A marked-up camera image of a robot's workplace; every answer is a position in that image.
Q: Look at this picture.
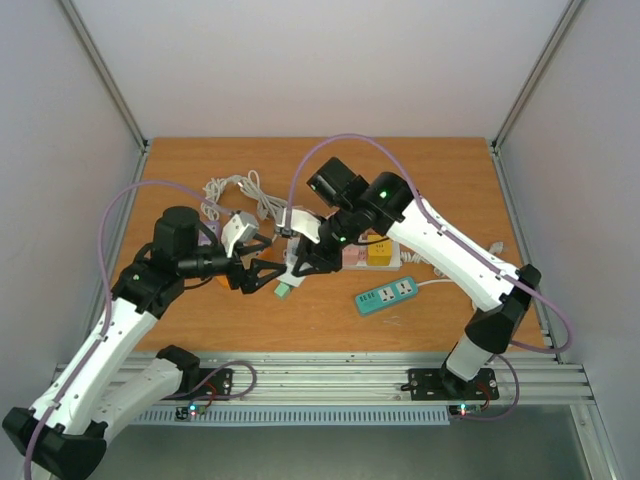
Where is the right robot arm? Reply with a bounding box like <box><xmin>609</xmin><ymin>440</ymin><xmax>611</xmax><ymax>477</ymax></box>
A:
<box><xmin>277</xmin><ymin>157</ymin><xmax>541</xmax><ymax>398</ymax></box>

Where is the white usb charger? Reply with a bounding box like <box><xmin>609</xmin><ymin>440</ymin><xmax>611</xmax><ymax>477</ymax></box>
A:
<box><xmin>277</xmin><ymin>264</ymin><xmax>305</xmax><ymax>288</ymax></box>

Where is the pink cube socket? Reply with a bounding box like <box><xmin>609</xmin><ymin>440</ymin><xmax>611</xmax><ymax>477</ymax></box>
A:
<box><xmin>342</xmin><ymin>245</ymin><xmax>368</xmax><ymax>269</ymax></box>

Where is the long white power strip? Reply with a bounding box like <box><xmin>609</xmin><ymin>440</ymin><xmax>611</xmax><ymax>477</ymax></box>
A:
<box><xmin>342</xmin><ymin>240</ymin><xmax>402</xmax><ymax>271</ymax></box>

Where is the purple strip white cable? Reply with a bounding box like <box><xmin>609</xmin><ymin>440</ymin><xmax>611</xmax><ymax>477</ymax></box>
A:
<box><xmin>201</xmin><ymin>174</ymin><xmax>246</xmax><ymax>221</ymax></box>

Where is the green plug adapter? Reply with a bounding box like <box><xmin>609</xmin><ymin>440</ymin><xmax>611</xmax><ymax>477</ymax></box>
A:
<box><xmin>274</xmin><ymin>282</ymin><xmax>294</xmax><ymax>300</ymax></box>

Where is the purple power strip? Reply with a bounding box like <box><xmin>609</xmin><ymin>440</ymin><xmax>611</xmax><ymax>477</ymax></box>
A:
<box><xmin>198</xmin><ymin>221</ymin><xmax>221</xmax><ymax>245</ymax></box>

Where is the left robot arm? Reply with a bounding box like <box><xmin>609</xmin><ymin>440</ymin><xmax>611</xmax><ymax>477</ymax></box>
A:
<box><xmin>2</xmin><ymin>206</ymin><xmax>286</xmax><ymax>479</ymax></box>

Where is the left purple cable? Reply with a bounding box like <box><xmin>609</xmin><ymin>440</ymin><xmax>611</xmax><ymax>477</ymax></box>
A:
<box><xmin>22</xmin><ymin>180</ymin><xmax>236</xmax><ymax>480</ymax></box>

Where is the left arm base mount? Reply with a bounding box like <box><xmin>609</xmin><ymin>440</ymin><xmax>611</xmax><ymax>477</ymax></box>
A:
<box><xmin>168</xmin><ymin>368</ymin><xmax>233</xmax><ymax>401</ymax></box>

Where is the slotted cable duct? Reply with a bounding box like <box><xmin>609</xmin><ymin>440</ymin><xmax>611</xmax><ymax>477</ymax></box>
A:
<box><xmin>132</xmin><ymin>405</ymin><xmax>450</xmax><ymax>428</ymax></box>

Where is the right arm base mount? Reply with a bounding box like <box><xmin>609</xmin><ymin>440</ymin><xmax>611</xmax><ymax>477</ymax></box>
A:
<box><xmin>400</xmin><ymin>368</ymin><xmax>500</xmax><ymax>401</ymax></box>

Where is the teal power strip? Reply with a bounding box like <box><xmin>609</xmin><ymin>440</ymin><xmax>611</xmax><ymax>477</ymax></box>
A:
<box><xmin>355</xmin><ymin>276</ymin><xmax>418</xmax><ymax>316</ymax></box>

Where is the orange strip white cable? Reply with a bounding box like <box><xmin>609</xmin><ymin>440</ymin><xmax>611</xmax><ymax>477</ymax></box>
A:
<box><xmin>237</xmin><ymin>169</ymin><xmax>292</xmax><ymax>221</ymax></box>

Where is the yellow cube socket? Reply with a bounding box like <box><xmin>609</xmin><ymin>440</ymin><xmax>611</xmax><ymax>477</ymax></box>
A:
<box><xmin>367</xmin><ymin>240</ymin><xmax>393</xmax><ymax>267</ymax></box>

